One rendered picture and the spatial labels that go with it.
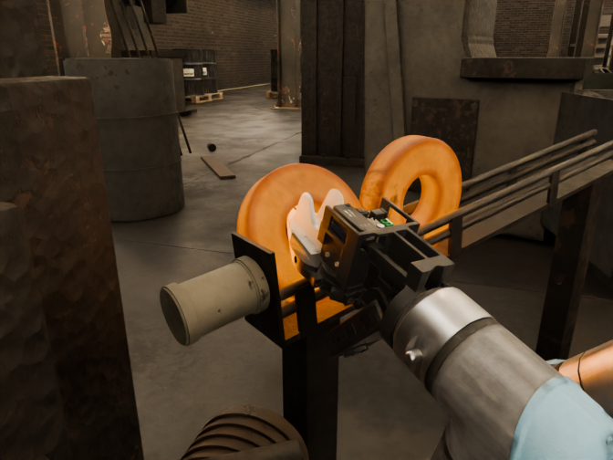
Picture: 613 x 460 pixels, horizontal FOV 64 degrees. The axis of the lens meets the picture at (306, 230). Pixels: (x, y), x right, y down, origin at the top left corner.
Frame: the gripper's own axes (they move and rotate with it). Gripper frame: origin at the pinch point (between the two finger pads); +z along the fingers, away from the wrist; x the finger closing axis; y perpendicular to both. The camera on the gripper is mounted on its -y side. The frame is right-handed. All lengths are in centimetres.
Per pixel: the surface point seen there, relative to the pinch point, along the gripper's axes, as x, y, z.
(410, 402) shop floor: -59, -76, 14
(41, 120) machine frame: 23.4, 8.1, 11.8
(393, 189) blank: -11.0, 3.9, -2.5
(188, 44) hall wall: -407, -238, 1127
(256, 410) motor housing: 7.8, -17.1, -9.8
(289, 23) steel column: -431, -104, 723
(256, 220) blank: 5.8, 1.5, -1.0
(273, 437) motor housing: 8.0, -16.6, -13.8
